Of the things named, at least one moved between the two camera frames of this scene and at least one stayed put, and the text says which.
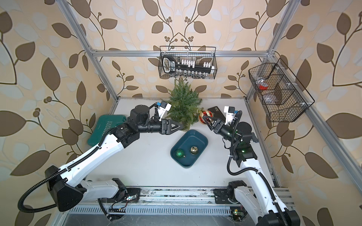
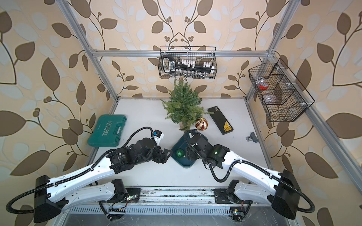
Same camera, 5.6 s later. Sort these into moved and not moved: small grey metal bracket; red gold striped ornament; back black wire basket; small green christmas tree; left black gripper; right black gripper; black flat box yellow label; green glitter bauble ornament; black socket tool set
Moved: red gold striped ornament; right black gripper; left black gripper
Not moved: small grey metal bracket; green glitter bauble ornament; small green christmas tree; black socket tool set; black flat box yellow label; back black wire basket
